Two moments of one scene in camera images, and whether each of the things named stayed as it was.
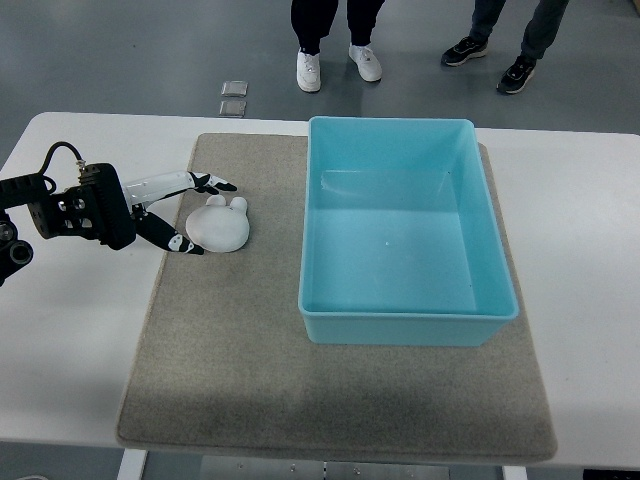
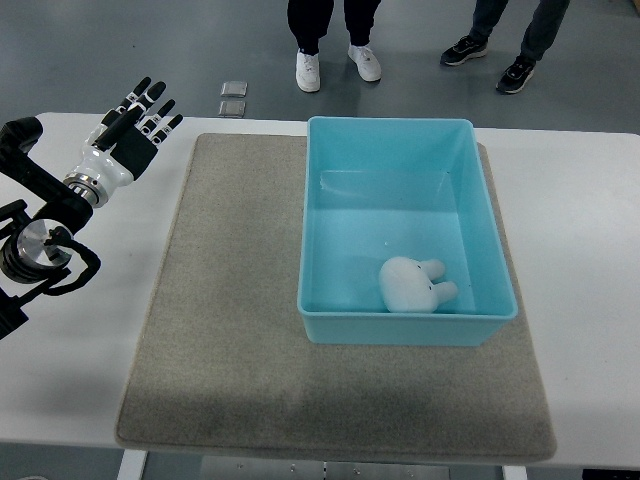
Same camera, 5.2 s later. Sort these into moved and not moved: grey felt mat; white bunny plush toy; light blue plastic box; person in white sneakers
Moved: white bunny plush toy
Not moved: person in white sneakers; light blue plastic box; grey felt mat
